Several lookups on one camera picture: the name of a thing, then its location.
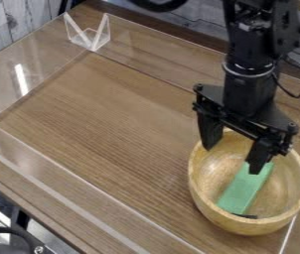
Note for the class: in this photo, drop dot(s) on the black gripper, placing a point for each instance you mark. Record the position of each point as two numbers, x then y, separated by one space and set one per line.
243 106

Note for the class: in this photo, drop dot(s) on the green rectangular block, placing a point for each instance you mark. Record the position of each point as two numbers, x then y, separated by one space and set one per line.
243 189

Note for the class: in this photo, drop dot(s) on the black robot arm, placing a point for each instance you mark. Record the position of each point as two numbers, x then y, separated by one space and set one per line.
263 34

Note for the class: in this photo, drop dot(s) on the wooden bowl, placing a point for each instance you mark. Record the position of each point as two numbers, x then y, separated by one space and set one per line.
212 169

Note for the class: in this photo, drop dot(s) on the clear acrylic tray wall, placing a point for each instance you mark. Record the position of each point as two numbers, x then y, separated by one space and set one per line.
94 221

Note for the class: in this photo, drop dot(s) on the clear acrylic corner bracket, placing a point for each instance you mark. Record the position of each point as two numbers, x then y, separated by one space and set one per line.
90 39

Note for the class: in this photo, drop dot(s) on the black table leg bracket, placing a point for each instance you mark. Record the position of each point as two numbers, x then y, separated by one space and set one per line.
24 238

